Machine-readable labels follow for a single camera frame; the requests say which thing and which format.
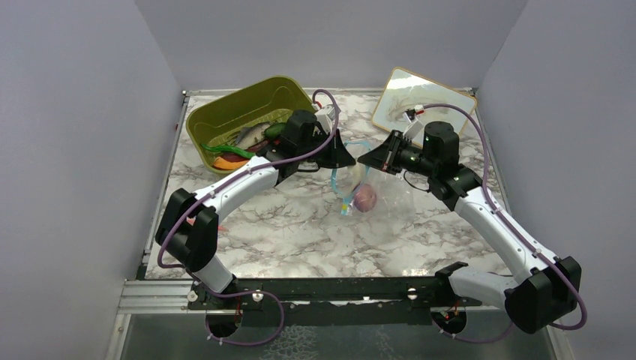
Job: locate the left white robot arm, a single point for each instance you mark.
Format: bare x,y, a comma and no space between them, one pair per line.
188,229

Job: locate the white garlic piece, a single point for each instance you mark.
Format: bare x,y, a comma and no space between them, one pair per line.
358,174

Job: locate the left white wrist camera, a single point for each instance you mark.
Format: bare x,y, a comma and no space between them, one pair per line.
326,119

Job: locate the wood framed whiteboard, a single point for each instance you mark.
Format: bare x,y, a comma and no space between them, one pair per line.
406,90

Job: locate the silver toy fish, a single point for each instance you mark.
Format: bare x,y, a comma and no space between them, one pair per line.
250,136

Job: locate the dark green avocado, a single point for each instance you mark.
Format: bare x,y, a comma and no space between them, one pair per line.
274,130

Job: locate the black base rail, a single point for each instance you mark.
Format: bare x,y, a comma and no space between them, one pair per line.
301,301

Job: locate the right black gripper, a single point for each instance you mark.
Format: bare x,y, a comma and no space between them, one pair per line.
385,155

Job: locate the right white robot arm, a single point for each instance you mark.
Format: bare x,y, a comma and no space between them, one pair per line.
542,289

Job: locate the orange squash slice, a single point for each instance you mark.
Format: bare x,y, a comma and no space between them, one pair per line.
221,163

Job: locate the green chili pepper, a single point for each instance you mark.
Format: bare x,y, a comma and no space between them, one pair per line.
228,148

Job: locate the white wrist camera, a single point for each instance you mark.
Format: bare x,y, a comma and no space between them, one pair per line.
326,119
415,124

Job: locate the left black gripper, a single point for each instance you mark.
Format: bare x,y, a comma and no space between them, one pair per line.
338,155

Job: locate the olive green plastic bin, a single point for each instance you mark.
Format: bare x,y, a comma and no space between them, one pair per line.
219,122

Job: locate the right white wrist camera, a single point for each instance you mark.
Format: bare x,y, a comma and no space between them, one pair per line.
415,124

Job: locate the purple red onion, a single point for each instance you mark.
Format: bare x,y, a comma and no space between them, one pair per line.
365,198

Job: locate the clear zip top bag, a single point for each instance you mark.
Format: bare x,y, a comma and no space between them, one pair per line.
394,195

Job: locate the red meat slice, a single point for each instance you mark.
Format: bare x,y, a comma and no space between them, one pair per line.
253,148

